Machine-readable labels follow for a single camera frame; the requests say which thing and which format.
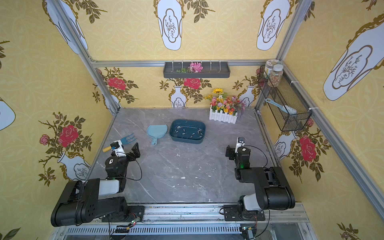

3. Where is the light blue dustpan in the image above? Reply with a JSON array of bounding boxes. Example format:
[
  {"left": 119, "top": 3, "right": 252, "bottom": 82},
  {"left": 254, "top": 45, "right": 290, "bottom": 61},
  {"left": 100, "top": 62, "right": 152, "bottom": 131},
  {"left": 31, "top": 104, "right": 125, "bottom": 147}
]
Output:
[{"left": 147, "top": 125, "right": 168, "bottom": 146}]

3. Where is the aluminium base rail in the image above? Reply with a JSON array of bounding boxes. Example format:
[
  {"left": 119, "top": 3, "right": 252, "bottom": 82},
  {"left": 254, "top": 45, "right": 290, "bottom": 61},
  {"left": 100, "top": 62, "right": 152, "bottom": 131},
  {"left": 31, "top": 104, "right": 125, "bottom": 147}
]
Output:
[{"left": 50, "top": 203, "right": 317, "bottom": 240}]

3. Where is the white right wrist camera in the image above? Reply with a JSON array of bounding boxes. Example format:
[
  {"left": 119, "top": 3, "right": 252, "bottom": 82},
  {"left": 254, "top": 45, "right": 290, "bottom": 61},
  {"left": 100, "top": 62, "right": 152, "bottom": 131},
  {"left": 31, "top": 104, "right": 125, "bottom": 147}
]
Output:
[{"left": 235, "top": 137, "right": 245, "bottom": 153}]

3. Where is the teal plastic storage box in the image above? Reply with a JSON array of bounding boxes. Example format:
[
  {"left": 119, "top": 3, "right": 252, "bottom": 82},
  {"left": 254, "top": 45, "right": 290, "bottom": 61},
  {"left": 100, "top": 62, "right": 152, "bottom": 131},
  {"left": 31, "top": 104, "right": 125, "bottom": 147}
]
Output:
[{"left": 169, "top": 119, "right": 206, "bottom": 144}]

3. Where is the blue rake yellow handle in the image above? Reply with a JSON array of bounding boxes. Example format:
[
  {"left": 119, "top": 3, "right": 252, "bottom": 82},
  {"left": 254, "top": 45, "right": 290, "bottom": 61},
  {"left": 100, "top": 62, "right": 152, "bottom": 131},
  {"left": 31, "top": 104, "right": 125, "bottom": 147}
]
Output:
[{"left": 103, "top": 134, "right": 137, "bottom": 153}]

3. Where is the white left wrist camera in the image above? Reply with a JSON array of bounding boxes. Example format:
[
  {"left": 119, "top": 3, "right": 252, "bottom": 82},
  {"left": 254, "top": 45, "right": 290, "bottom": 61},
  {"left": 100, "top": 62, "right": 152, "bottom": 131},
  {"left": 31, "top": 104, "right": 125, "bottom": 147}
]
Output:
[{"left": 110, "top": 140, "right": 126, "bottom": 158}]

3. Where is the black wire mesh basket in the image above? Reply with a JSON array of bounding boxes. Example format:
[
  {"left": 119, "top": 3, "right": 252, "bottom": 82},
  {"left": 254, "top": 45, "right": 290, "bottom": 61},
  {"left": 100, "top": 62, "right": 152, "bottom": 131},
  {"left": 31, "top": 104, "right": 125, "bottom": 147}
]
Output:
[{"left": 255, "top": 66, "right": 312, "bottom": 132}]

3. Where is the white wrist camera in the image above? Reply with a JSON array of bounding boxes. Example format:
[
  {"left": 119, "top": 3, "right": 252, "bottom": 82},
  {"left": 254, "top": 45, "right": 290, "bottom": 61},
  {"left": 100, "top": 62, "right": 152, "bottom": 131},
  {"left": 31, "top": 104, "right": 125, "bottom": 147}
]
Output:
[
  {"left": 110, "top": 140, "right": 126, "bottom": 158},
  {"left": 235, "top": 137, "right": 245, "bottom": 153}
]

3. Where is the spice jar white lid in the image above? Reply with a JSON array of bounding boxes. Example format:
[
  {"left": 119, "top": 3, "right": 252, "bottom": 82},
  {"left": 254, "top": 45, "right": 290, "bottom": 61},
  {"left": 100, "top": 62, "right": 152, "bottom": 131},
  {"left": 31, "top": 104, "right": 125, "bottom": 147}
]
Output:
[{"left": 268, "top": 64, "right": 284, "bottom": 87}]

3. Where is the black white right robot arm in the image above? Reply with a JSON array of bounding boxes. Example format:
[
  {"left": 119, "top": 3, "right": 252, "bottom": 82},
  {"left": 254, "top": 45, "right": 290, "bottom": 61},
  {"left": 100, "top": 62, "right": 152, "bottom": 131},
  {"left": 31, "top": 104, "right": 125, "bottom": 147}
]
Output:
[{"left": 223, "top": 146, "right": 296, "bottom": 222}]

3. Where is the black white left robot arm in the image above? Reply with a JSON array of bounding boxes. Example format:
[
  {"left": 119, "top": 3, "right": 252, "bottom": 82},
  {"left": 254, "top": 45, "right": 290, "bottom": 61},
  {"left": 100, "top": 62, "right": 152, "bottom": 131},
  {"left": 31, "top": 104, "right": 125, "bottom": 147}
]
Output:
[{"left": 51, "top": 142, "right": 145, "bottom": 227}]

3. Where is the pink flower on shelf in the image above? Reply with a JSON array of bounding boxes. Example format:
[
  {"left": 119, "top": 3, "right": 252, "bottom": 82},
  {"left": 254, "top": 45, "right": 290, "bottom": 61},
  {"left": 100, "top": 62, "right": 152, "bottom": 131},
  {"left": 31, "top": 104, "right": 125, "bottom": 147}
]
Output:
[{"left": 188, "top": 62, "right": 204, "bottom": 73}]

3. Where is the glass jar white lid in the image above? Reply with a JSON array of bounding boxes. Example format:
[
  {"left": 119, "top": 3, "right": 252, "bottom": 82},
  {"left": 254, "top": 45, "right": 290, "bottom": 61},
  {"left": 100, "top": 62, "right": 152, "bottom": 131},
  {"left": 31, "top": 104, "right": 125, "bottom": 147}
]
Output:
[{"left": 264, "top": 59, "right": 282, "bottom": 77}]

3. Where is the dark wall shelf tray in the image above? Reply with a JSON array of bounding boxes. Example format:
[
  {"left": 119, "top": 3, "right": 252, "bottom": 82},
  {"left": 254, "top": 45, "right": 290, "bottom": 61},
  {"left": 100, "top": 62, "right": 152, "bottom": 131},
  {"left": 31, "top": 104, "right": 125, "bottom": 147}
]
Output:
[{"left": 163, "top": 61, "right": 231, "bottom": 79}]

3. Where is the white fence flower box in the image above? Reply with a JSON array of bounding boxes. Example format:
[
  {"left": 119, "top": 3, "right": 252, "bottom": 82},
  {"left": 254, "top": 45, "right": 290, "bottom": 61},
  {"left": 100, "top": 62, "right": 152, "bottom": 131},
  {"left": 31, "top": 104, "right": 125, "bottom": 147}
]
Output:
[{"left": 205, "top": 88, "right": 246, "bottom": 124}]

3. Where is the light blue brush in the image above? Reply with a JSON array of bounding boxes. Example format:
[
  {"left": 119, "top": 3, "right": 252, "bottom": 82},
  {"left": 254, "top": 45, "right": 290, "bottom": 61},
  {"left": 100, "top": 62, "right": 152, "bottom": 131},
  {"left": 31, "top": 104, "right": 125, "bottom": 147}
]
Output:
[{"left": 265, "top": 98, "right": 297, "bottom": 115}]

